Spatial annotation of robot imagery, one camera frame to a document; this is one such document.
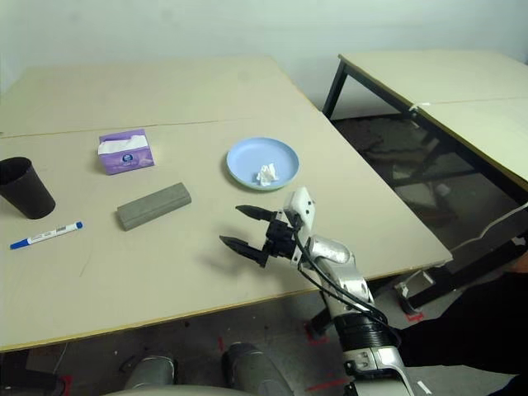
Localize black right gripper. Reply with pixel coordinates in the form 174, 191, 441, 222
219, 205, 300, 268

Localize white tissue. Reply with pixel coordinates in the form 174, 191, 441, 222
255, 163, 278, 186

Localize blue plastic plate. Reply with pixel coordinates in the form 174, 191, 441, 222
225, 137, 301, 192

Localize grey glasses case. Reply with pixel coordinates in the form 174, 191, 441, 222
115, 181, 192, 232

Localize white marker blue cap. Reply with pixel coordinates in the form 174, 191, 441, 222
10, 221, 84, 251

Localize bystander bare forearm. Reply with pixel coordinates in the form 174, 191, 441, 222
509, 253, 528, 276

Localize black metal table foot bar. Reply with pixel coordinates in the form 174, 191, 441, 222
395, 237, 528, 313
0, 373, 71, 396
309, 307, 336, 337

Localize grey robot right leg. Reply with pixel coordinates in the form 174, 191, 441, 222
222, 342, 294, 396

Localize grey robot leg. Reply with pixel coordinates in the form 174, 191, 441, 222
123, 353, 178, 391
222, 342, 294, 396

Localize purple tissue box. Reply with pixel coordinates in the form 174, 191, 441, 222
97, 128, 156, 176

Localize dark floor mat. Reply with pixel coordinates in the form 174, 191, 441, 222
332, 115, 528, 252

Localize grey robot left leg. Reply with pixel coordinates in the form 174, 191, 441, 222
123, 353, 178, 391

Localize grey robot torso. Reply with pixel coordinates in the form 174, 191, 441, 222
105, 384, 248, 396

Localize black plastic cup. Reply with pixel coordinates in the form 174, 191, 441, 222
0, 156, 57, 220

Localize bystander in black clothes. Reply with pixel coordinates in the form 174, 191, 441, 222
398, 267, 528, 396

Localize beige table black legs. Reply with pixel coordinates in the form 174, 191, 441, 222
322, 49, 528, 207

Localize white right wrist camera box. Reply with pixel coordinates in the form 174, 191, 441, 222
282, 186, 318, 265

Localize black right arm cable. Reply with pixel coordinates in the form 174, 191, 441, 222
290, 229, 401, 343

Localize white floor cable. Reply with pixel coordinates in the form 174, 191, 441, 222
451, 200, 528, 252

